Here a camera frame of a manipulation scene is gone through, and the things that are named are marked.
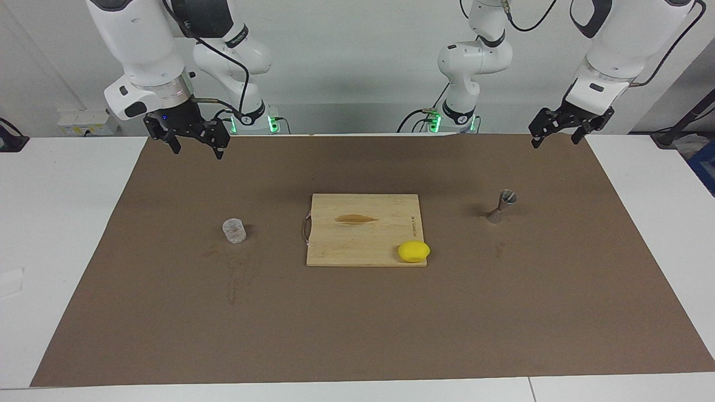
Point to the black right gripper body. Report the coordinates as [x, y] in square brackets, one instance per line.
[179, 117]

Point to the white power strip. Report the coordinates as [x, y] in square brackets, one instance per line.
[84, 120]

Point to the steel jigger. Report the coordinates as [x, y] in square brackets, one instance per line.
[508, 198]

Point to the black clamp mount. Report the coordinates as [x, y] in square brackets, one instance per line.
[11, 142]

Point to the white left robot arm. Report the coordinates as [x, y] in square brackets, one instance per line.
[475, 61]

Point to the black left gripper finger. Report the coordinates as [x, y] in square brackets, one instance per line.
[578, 137]
[537, 134]

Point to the blue box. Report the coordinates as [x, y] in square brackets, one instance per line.
[705, 167]

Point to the brown table mat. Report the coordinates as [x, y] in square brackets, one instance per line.
[357, 324]

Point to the black stand leg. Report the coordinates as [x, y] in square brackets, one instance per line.
[667, 137]

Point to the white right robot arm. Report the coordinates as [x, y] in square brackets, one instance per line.
[139, 39]

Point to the wooden cutting board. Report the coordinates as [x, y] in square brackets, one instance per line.
[357, 240]

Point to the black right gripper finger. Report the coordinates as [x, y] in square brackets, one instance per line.
[174, 146]
[220, 146]

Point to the yellow lemon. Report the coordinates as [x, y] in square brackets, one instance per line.
[414, 252]

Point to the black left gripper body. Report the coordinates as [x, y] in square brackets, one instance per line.
[575, 114]

